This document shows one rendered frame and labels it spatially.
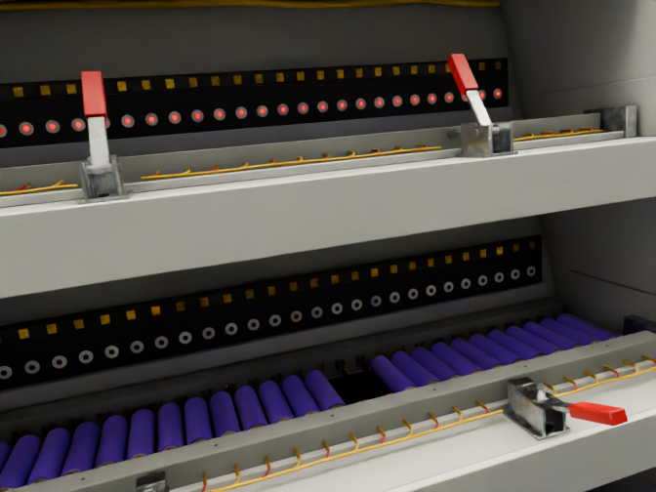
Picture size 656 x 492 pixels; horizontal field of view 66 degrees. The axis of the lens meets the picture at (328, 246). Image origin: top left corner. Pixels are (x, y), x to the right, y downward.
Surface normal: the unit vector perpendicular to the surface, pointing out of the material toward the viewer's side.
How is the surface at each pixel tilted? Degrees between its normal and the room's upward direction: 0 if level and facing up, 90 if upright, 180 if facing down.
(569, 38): 90
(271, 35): 90
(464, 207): 105
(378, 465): 15
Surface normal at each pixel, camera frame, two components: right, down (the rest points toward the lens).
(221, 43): 0.27, -0.09
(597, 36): -0.95, 0.15
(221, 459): 0.30, 0.17
